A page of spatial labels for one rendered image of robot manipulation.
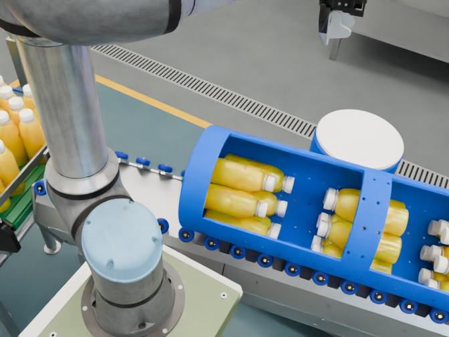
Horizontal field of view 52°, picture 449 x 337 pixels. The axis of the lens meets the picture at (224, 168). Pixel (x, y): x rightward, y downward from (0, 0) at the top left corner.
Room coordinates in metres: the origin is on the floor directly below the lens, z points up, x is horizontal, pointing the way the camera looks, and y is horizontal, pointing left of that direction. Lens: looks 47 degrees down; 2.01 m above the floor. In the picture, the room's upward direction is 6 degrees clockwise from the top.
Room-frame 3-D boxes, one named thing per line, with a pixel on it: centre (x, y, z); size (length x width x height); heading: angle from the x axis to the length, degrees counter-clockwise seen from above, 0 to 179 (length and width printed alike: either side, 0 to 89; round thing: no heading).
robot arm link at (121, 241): (0.40, 0.15, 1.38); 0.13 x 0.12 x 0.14; 39
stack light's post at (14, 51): (1.37, 0.78, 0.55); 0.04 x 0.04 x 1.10; 76
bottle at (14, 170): (0.87, 0.63, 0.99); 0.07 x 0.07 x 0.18
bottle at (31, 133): (1.00, 0.60, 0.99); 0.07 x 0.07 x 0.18
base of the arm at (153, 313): (0.39, 0.14, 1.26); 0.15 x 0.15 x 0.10
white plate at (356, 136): (1.10, -0.42, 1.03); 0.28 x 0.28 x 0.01
